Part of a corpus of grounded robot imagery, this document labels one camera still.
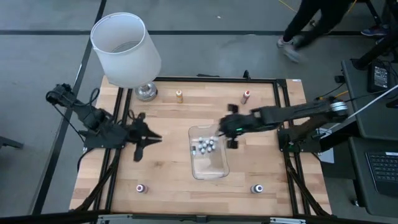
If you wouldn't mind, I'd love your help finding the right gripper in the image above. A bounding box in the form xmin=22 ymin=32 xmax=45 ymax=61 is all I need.
xmin=217 ymin=104 xmax=262 ymax=149

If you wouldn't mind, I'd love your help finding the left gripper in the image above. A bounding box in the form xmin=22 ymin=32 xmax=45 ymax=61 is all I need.
xmin=126 ymin=111 xmax=162 ymax=162

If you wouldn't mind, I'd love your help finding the clear plastic bin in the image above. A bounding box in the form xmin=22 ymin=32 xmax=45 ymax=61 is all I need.
xmin=188 ymin=123 xmax=230 ymax=180

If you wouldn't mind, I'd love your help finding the white shade table lamp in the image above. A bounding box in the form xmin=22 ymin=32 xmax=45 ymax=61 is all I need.
xmin=90 ymin=12 xmax=162 ymax=103

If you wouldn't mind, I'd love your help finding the person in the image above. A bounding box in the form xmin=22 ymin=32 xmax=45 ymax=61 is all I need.
xmin=360 ymin=24 xmax=390 ymax=37
xmin=276 ymin=0 xmax=355 ymax=64

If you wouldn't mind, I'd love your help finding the dark grey keyboard desk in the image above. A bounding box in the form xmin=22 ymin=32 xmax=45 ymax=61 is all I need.
xmin=348 ymin=136 xmax=398 ymax=218

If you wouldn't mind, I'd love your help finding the black power adapter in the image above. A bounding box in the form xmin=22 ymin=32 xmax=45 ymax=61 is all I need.
xmin=368 ymin=61 xmax=391 ymax=93

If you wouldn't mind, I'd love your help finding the black keyboard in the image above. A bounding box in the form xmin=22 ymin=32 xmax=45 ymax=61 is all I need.
xmin=365 ymin=151 xmax=398 ymax=197

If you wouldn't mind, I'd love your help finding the black aluminium rig frame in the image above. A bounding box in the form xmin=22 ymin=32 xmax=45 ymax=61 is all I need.
xmin=68 ymin=75 xmax=332 ymax=218

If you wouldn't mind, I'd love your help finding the white cable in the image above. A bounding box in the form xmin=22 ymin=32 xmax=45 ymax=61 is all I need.
xmin=323 ymin=83 xmax=398 ymax=133

